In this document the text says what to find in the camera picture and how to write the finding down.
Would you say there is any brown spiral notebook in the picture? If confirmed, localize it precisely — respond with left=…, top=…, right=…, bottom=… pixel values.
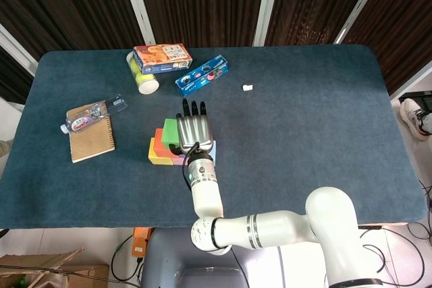
left=66, top=104, right=116, bottom=164

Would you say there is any dark teal table cloth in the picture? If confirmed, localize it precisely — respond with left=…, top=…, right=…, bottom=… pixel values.
left=0, top=44, right=427, bottom=229

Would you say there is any green foam cube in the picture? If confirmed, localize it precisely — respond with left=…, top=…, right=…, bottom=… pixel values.
left=161, top=118, right=182, bottom=149

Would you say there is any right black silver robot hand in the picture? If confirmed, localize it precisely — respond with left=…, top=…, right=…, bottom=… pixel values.
left=168, top=98, right=215, bottom=156

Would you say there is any black right hand cable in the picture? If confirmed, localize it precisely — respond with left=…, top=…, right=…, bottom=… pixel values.
left=181, top=142, right=200, bottom=191

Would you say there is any blue Oreo cookie box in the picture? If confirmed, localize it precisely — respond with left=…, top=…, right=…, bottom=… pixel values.
left=175, top=54, right=231, bottom=97

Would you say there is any clear plastic water bottle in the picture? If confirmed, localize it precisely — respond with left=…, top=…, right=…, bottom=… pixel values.
left=60, top=94, right=129, bottom=134

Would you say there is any orange foam cube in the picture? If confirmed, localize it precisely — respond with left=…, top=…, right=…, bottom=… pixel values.
left=153, top=128, right=173, bottom=160

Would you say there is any brown cardboard box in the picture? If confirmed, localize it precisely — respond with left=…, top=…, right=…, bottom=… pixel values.
left=0, top=248, right=109, bottom=288

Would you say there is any orange blue cracker box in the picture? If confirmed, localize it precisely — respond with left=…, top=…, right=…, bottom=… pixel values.
left=132, top=43, right=194, bottom=75

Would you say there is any white partition frame post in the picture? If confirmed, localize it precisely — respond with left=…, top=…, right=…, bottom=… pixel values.
left=117, top=0, right=156, bottom=48
left=0, top=24, right=38, bottom=77
left=390, top=65, right=432, bottom=100
left=252, top=0, right=283, bottom=47
left=333, top=0, right=392, bottom=45

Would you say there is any orange device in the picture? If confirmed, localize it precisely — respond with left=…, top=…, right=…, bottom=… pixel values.
left=130, top=227, right=153, bottom=258

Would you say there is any black floor cable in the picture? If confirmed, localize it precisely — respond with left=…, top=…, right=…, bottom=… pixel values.
left=110, top=233, right=144, bottom=283

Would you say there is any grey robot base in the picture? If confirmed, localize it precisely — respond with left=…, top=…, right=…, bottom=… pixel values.
left=140, top=227, right=328, bottom=288

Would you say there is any black box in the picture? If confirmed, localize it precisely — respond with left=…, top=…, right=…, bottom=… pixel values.
left=398, top=90, right=432, bottom=107

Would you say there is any yellow foam cube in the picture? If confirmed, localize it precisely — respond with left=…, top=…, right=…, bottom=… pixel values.
left=148, top=137, right=175, bottom=166

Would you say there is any white sneaker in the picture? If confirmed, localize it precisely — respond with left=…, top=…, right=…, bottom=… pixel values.
left=400, top=97, right=432, bottom=142

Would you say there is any yellow-green canister white lid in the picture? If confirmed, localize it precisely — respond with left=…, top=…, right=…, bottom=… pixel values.
left=126, top=51, right=160, bottom=95

